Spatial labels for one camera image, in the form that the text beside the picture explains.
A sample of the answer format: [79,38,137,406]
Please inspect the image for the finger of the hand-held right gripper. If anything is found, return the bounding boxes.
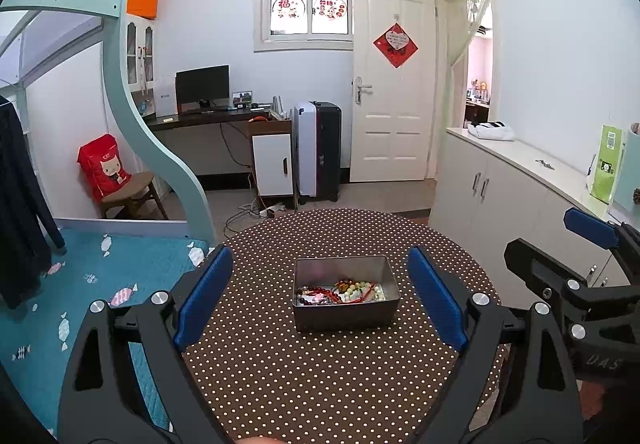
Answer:
[563,207,640,285]
[504,238,640,340]

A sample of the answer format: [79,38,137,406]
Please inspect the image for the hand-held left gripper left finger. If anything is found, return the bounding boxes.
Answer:
[57,244,236,444]

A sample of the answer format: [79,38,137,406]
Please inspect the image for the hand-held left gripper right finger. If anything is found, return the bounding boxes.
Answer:
[406,246,586,444]

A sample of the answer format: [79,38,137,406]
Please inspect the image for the grey metal tin box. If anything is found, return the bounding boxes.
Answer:
[291,255,400,332]

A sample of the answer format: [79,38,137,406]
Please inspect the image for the red cord jewelry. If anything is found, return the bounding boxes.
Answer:
[332,278,376,305]

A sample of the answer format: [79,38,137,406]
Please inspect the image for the green paper bag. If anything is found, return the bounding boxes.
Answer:
[589,125,626,203]

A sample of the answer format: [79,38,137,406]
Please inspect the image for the pale teal bag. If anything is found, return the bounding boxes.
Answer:
[612,129,640,215]

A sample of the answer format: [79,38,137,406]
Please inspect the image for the white sideboard cabinet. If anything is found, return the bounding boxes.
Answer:
[429,125,640,289]

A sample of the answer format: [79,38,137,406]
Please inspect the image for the wooden chair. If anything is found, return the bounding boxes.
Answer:
[100,171,170,221]

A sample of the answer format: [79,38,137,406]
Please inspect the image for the blue candy-print blanket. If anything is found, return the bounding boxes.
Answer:
[0,226,216,435]

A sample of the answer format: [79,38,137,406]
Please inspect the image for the white folded cloth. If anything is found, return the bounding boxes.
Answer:
[467,121,516,142]

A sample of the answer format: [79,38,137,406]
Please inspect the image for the small white cabinet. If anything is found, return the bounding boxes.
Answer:
[249,120,293,199]

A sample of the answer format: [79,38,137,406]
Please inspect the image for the red cartoon bag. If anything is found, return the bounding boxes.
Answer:
[77,134,133,202]

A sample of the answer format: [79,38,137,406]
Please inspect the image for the dark wooden desk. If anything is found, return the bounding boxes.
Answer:
[145,106,293,177]

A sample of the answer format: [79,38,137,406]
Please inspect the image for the white panel door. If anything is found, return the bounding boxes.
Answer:
[349,0,437,183]

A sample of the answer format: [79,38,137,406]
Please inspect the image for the white and black suitcase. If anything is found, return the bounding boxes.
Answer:
[291,100,343,203]

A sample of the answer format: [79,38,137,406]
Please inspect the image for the white box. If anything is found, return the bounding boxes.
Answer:
[155,91,177,117]

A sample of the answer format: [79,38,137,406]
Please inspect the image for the dark hanging clothing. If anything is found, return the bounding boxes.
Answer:
[0,96,67,309]

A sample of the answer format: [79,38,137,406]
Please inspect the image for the black computer monitor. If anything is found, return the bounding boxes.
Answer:
[175,65,231,113]

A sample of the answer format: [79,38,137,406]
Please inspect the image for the white lace curtain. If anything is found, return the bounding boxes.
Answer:
[447,0,488,69]

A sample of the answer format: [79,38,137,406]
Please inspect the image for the white glass-door cupboard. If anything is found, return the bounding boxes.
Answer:
[124,14,157,117]

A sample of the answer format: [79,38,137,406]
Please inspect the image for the red door decoration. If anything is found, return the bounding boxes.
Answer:
[372,22,418,69]

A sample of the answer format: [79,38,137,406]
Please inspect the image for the orange box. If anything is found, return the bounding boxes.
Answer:
[126,0,161,19]

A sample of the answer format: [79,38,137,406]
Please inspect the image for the dark red bead bracelet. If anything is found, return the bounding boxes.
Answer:
[299,288,346,307]

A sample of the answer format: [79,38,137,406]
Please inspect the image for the pale teal bunk bed frame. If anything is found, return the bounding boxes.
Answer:
[0,0,218,249]

